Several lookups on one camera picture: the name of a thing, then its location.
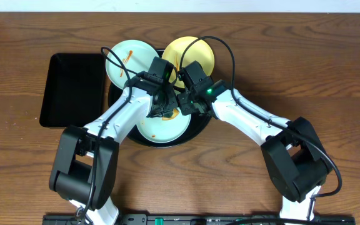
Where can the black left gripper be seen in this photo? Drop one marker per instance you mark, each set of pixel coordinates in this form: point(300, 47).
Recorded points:
point(168, 94)

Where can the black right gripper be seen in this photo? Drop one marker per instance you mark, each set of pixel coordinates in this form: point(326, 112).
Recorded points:
point(184, 109)

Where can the orange green sponge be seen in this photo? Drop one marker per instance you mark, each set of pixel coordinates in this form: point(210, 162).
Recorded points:
point(169, 115)

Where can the light green plate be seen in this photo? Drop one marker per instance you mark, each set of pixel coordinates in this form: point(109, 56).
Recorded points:
point(162, 129)
point(136, 55)

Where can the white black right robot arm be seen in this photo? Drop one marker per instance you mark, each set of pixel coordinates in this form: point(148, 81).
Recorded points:
point(295, 159)

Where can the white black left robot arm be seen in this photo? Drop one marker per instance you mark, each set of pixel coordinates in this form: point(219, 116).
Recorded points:
point(86, 161)

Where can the round black tray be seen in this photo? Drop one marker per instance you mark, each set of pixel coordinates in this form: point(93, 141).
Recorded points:
point(196, 125)

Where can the rectangular black tray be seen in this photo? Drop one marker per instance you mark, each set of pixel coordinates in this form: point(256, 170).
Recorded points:
point(74, 90)

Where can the yellow plate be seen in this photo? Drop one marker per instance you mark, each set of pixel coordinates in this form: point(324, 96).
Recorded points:
point(199, 51)

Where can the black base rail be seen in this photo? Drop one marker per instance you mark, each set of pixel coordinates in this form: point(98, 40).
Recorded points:
point(135, 219)

